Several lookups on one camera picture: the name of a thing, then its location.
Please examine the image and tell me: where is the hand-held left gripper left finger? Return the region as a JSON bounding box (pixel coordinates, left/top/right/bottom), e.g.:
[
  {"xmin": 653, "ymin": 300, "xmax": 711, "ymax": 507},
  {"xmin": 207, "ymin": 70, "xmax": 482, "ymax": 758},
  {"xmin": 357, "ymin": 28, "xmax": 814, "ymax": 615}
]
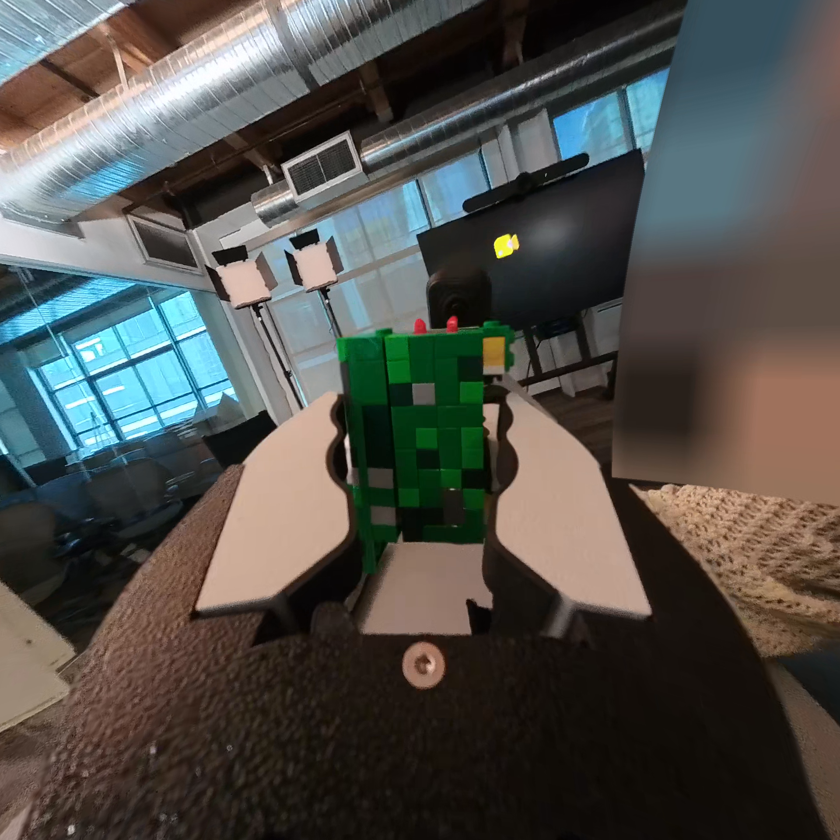
[{"xmin": 195, "ymin": 392, "xmax": 361, "ymax": 636}]

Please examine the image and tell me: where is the tall green lego body block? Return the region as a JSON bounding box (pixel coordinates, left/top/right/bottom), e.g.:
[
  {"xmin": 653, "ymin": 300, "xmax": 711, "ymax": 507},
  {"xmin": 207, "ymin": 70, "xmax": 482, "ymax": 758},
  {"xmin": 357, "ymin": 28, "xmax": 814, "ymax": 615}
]
[{"xmin": 336, "ymin": 317, "xmax": 514, "ymax": 578}]

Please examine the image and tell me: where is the black office chair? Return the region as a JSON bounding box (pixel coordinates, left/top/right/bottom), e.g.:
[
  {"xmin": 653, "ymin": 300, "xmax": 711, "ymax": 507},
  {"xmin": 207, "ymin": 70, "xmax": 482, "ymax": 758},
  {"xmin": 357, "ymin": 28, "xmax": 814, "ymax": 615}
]
[{"xmin": 202, "ymin": 410, "xmax": 278, "ymax": 468}]

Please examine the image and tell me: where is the black video bar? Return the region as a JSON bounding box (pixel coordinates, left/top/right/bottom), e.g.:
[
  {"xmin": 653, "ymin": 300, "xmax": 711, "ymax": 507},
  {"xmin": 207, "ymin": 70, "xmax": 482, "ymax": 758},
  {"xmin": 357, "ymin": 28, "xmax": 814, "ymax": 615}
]
[{"xmin": 462, "ymin": 153, "xmax": 589, "ymax": 213}]

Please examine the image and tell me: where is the large silver air duct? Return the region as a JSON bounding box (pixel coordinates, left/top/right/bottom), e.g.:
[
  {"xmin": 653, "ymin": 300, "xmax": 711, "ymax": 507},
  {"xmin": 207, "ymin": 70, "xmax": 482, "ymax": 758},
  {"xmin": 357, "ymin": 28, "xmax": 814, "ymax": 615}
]
[{"xmin": 0, "ymin": 0, "xmax": 686, "ymax": 221}]

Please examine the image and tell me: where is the white vent grille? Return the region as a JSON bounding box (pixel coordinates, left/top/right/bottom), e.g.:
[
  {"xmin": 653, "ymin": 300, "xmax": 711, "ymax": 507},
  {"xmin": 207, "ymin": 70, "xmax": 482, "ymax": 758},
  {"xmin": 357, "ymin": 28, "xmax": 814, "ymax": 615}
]
[{"xmin": 282, "ymin": 131, "xmax": 366, "ymax": 202}]

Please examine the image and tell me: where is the framed wall vent grille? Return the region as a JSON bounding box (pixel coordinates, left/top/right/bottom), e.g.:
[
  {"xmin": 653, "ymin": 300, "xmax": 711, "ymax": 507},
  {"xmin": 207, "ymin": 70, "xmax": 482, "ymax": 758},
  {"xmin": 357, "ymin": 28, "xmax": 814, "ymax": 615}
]
[{"xmin": 126, "ymin": 213, "xmax": 202, "ymax": 273}]

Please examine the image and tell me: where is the black tv stand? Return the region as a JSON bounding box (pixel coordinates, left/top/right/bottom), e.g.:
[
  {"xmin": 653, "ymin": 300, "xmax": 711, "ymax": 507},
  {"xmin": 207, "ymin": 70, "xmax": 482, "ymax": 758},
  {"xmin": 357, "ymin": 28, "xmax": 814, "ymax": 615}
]
[{"xmin": 518, "ymin": 314, "xmax": 619, "ymax": 398}]

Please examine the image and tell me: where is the person's blue jeans leg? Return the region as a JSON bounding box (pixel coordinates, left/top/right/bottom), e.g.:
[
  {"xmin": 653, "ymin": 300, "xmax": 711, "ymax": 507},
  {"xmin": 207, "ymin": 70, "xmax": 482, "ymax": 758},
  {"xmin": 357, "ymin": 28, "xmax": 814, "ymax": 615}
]
[{"xmin": 777, "ymin": 646, "xmax": 840, "ymax": 729}]

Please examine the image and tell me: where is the silver air duct with vent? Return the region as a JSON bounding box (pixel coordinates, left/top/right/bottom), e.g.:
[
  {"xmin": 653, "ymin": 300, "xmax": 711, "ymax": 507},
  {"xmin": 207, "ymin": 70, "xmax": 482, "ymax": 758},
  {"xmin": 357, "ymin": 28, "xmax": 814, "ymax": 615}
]
[{"xmin": 252, "ymin": 62, "xmax": 678, "ymax": 227}]

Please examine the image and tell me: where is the black tv monitor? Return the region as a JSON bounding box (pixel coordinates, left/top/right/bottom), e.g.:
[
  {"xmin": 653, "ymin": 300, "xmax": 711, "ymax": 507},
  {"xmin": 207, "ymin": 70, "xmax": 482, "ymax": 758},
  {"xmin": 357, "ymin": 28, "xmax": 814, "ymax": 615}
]
[{"xmin": 416, "ymin": 150, "xmax": 647, "ymax": 329}]

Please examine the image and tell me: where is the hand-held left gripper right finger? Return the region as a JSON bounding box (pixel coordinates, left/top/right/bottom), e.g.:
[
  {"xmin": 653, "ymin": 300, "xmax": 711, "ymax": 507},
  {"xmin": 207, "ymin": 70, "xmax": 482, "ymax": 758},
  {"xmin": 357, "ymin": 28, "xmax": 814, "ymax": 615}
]
[{"xmin": 484, "ymin": 394, "xmax": 654, "ymax": 641}]

